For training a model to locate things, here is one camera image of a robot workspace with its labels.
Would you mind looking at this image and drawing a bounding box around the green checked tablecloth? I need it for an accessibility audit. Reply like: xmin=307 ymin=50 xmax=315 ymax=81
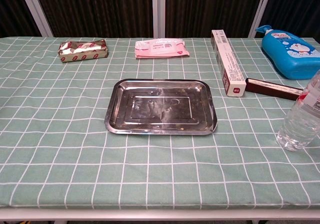
xmin=0 ymin=36 xmax=320 ymax=209

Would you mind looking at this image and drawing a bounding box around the gold red tissue package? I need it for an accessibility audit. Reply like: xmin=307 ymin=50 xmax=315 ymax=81
xmin=57 ymin=39 xmax=109 ymax=63

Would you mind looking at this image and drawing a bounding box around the long dark red box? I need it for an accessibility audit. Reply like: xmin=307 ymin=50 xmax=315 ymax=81
xmin=244 ymin=77 xmax=305 ymax=101

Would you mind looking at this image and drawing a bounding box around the transparent plastic water bottle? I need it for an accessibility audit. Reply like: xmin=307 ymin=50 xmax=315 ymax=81
xmin=276 ymin=70 xmax=320 ymax=151

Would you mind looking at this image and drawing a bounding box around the dark brown partition panel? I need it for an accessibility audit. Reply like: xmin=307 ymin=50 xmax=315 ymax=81
xmin=32 ymin=0 xmax=154 ymax=38
xmin=164 ymin=0 xmax=266 ymax=38
xmin=259 ymin=0 xmax=320 ymax=38
xmin=0 ymin=0 xmax=42 ymax=38

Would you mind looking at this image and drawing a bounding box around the pink wet wipes pack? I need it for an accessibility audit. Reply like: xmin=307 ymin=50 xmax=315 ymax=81
xmin=134 ymin=38 xmax=190 ymax=59

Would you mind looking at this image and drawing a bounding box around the blue pump lotion bottle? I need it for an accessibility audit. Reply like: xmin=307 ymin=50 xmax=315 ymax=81
xmin=254 ymin=25 xmax=320 ymax=80

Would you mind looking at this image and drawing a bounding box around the silver metal tray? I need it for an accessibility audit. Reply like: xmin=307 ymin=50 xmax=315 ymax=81
xmin=104 ymin=78 xmax=218 ymax=136

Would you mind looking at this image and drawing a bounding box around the long white carton box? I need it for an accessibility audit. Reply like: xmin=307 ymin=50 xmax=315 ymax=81
xmin=211 ymin=29 xmax=247 ymax=98

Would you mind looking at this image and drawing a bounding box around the white table frame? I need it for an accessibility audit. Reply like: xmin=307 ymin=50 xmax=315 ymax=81
xmin=0 ymin=205 xmax=320 ymax=224

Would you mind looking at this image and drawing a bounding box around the white partition post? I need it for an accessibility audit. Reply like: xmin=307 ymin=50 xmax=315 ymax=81
xmin=247 ymin=0 xmax=275 ymax=38
xmin=16 ymin=0 xmax=54 ymax=38
xmin=151 ymin=0 xmax=167 ymax=38

